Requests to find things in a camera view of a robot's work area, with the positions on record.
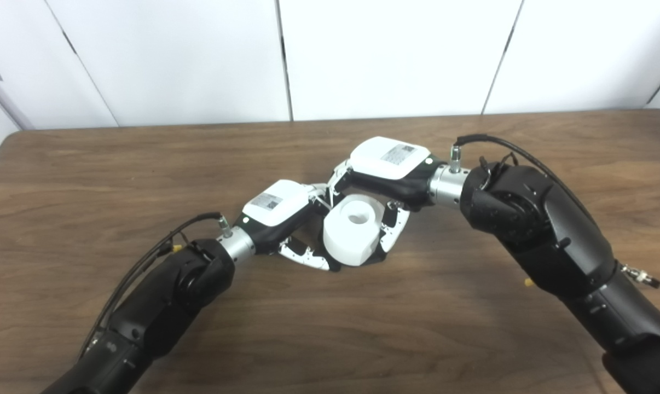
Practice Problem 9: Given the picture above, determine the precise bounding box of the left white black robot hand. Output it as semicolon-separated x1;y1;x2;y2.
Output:
240;179;341;273

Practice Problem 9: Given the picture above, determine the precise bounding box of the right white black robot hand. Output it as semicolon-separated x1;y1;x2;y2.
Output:
327;136;448;254

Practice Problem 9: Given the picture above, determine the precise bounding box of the round white piece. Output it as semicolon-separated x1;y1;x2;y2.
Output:
322;194;388;268

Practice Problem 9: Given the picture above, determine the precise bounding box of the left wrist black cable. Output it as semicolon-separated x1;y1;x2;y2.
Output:
78;212;233;359

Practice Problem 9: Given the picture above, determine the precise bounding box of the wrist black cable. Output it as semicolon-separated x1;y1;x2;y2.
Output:
451;134;660;289
78;212;233;359

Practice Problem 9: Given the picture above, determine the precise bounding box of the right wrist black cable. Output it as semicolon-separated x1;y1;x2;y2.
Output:
451;134;660;289

